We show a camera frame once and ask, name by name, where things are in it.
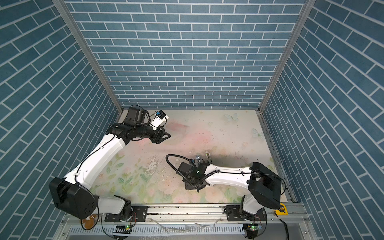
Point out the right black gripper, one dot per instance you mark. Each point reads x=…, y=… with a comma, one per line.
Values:
x=187, y=187

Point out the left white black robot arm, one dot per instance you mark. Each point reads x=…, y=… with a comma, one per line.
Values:
x=72, y=194

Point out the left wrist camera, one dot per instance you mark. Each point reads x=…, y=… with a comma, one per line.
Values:
x=160, y=119

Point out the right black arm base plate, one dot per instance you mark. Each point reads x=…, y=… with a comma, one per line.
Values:
x=235, y=213

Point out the yellow tape measure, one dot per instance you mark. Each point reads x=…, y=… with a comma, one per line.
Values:
x=281, y=211

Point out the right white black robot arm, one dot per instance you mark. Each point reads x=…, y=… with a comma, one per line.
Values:
x=263, y=185

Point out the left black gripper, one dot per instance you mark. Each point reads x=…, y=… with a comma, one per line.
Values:
x=157, y=133

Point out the aluminium front rail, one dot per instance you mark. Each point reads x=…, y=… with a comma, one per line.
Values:
x=295, y=226

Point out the white perforated cable duct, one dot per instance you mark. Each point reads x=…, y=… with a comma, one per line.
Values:
x=165, y=230

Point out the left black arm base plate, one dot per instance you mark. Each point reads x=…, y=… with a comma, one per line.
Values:
x=129, y=215

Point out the brown white plush toy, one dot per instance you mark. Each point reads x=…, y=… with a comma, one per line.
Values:
x=88, y=224

